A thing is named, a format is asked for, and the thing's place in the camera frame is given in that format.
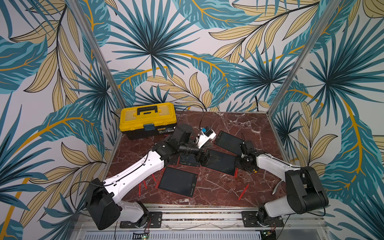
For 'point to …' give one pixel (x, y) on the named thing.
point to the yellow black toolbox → (147, 121)
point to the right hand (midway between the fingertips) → (237, 164)
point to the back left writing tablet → (188, 160)
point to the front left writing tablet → (178, 181)
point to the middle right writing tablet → (222, 162)
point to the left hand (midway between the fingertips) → (214, 154)
